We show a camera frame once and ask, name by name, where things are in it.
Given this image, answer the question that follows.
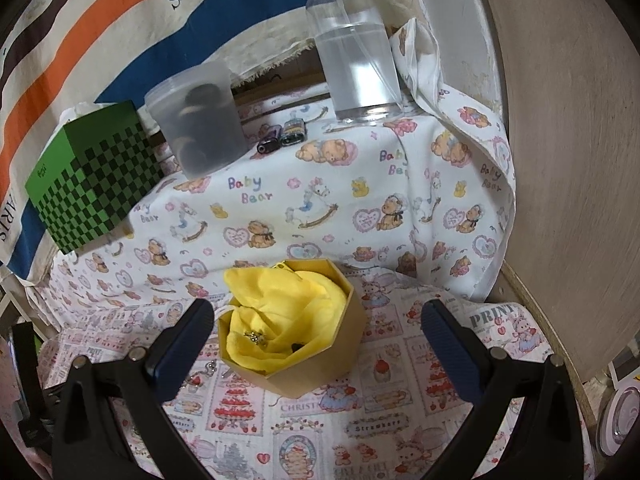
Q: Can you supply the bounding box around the translucent plastic container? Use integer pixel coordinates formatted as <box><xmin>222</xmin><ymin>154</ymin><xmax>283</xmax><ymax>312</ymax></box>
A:
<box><xmin>145</xmin><ymin>57</ymin><xmax>247</xmax><ymax>179</ymax></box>

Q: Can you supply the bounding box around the clear spray bottle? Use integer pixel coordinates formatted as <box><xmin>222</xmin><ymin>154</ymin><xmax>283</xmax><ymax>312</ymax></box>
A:
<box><xmin>306</xmin><ymin>0</ymin><xmax>403</xmax><ymax>123</ymax></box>

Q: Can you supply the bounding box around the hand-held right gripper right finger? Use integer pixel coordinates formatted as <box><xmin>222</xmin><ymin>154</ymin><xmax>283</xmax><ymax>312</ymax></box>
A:
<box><xmin>421</xmin><ymin>298</ymin><xmax>586</xmax><ymax>480</ymax></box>

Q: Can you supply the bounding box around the gold hexagonal box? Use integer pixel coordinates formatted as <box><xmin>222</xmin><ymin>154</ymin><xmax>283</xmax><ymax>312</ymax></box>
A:
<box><xmin>216</xmin><ymin>258</ymin><xmax>366</xmax><ymax>397</ymax></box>

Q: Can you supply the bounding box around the small grey lighter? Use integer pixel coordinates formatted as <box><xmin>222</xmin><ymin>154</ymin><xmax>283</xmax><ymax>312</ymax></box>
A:
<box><xmin>281</xmin><ymin>119</ymin><xmax>307</xmax><ymax>147</ymax></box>

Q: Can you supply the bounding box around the pink stamp printed cloth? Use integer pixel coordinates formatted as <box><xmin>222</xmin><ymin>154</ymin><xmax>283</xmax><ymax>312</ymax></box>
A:
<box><xmin>30</xmin><ymin>270</ymin><xmax>596</xmax><ymax>480</ymax></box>

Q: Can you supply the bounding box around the purple pen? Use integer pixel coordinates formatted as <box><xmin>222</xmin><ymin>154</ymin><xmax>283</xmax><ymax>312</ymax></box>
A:
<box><xmin>257</xmin><ymin>125</ymin><xmax>283</xmax><ymax>155</ymax></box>

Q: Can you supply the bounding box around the green checkered box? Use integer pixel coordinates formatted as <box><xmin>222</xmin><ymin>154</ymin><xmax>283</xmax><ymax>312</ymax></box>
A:
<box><xmin>25</xmin><ymin>100</ymin><xmax>166</xmax><ymax>253</ymax></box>

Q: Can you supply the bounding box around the striped cloth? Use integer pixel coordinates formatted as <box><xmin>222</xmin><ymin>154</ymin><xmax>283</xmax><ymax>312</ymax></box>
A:
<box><xmin>0</xmin><ymin>0</ymin><xmax>401</xmax><ymax>286</ymax></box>

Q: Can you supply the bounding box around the yellow cloth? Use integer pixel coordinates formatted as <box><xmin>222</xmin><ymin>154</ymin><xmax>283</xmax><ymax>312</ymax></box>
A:
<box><xmin>223</xmin><ymin>266</ymin><xmax>346</xmax><ymax>373</ymax></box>

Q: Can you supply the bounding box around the round wooden board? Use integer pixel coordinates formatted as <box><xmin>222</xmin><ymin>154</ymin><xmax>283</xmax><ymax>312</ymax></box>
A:
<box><xmin>470</xmin><ymin>0</ymin><xmax>640</xmax><ymax>426</ymax></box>

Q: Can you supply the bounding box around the bear printed white cloth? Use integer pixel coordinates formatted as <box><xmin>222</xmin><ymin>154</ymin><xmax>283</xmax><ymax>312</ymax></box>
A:
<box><xmin>30</xmin><ymin>17</ymin><xmax>516</xmax><ymax>331</ymax></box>

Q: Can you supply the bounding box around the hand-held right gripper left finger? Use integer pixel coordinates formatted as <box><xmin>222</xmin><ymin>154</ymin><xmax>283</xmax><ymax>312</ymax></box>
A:
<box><xmin>52</xmin><ymin>298</ymin><xmax>216</xmax><ymax>480</ymax></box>

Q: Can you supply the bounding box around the white round appliance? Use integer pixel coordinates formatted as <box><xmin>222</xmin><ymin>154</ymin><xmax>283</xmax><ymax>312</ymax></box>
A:
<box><xmin>597</xmin><ymin>380</ymin><xmax>640</xmax><ymax>456</ymax></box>

